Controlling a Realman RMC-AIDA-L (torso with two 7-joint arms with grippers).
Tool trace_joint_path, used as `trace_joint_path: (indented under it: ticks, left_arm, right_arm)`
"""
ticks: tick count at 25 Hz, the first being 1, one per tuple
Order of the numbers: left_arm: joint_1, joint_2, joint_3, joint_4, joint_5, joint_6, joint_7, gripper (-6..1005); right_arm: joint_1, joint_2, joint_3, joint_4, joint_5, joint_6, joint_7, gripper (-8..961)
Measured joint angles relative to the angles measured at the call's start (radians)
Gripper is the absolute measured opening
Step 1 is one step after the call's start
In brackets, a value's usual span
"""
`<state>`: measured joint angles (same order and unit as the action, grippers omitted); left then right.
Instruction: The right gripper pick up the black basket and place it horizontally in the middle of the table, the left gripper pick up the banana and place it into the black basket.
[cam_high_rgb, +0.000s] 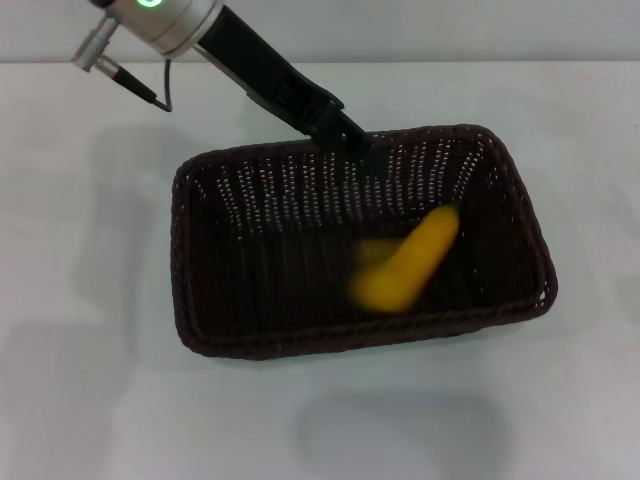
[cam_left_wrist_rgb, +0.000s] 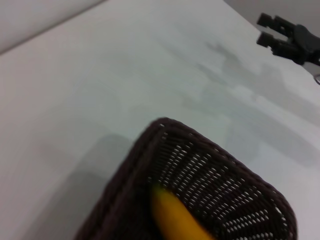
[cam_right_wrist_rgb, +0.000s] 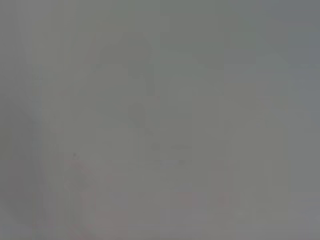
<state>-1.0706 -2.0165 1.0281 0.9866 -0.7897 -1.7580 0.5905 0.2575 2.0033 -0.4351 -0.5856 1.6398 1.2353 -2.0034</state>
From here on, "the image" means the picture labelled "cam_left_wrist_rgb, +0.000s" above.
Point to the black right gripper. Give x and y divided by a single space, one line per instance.
306 42

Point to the dark brown woven basket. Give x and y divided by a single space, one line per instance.
225 190

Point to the yellow banana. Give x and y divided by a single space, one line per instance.
175 212

